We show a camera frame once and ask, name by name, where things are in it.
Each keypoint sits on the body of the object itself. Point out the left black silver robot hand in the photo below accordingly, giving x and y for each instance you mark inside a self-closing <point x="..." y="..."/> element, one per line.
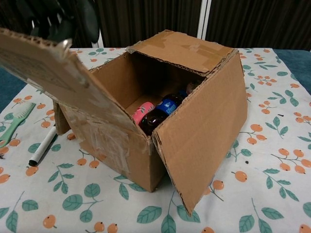
<point x="53" y="24"/>

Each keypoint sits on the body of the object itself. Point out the brown cardboard shipping box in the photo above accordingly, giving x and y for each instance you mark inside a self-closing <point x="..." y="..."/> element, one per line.
<point x="199" y="121"/>

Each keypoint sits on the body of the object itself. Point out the green plastic hair brush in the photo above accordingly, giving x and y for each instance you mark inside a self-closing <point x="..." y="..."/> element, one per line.
<point x="19" y="119"/>

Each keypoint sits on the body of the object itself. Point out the white marker with black cap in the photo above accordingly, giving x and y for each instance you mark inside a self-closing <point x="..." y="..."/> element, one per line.
<point x="42" y="146"/>

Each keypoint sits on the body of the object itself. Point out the pink tape roll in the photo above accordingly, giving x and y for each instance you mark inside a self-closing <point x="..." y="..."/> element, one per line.
<point x="143" y="112"/>

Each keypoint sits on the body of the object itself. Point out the cola bottle with blue label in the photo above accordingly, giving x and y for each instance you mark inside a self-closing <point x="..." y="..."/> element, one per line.
<point x="166" y="105"/>

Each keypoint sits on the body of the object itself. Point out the dark brown round object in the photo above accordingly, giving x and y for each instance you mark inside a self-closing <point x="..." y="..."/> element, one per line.
<point x="192" y="87"/>

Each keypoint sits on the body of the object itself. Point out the floral print tablecloth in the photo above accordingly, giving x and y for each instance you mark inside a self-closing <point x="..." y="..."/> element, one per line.
<point x="267" y="206"/>

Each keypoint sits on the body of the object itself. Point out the white metal post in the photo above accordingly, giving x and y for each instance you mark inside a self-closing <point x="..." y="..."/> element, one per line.
<point x="204" y="17"/>
<point x="99" y="44"/>

